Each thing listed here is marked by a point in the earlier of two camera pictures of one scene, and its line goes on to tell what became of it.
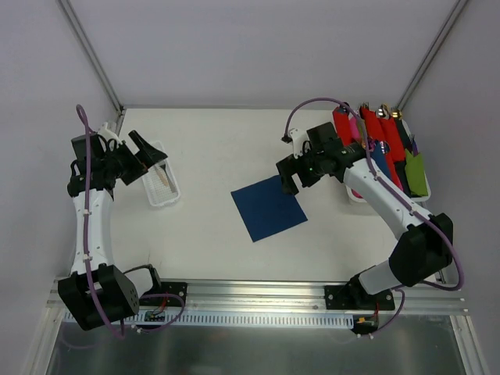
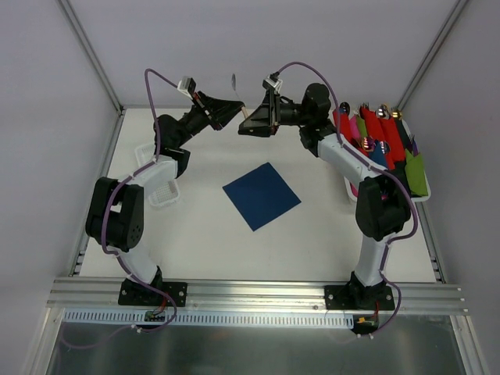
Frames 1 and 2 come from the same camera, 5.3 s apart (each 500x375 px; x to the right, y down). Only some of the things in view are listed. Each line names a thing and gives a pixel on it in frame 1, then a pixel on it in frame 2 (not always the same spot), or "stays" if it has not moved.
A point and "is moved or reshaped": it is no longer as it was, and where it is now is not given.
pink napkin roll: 354,130 stays
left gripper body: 133,164 → 207,112
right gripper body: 295,173 → 274,113
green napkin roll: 416,174 stays
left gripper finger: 149,155 → 223,110
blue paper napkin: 266,208 is moved or reshaped
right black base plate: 355,297 stays
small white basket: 157,193 stays
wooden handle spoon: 162,173 is moved or reshaped
